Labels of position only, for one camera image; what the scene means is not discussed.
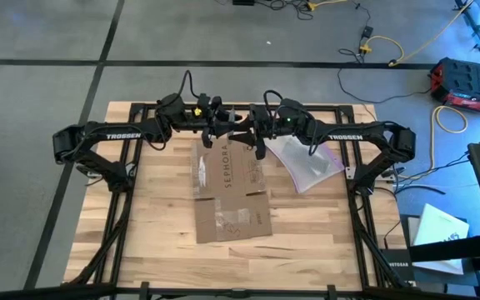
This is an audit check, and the black Netgear router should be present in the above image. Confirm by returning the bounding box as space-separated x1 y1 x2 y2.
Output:
381 248 416 283

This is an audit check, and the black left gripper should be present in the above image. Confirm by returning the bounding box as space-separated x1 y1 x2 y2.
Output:
167 93 251 140

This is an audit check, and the brown Sephora cardboard box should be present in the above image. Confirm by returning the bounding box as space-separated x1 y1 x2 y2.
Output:
190 133 273 245

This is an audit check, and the white booklet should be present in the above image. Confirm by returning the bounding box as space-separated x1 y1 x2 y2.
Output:
412 202 471 276

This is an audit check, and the yellow extension cord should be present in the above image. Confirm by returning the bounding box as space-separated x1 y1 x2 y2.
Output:
358 0 474 68

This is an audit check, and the white mesh pouch purple trim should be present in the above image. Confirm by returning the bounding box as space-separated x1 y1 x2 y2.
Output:
263 135 346 195

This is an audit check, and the yellow coiled cable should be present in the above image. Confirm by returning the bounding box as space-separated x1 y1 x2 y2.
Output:
429 104 469 172

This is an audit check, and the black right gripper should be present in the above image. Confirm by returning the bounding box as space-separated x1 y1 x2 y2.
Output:
227 97 308 148

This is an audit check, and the black floor cable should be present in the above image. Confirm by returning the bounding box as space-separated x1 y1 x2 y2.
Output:
337 49 433 104

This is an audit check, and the red black toolbox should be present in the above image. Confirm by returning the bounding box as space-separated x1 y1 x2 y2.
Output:
427 57 480 114

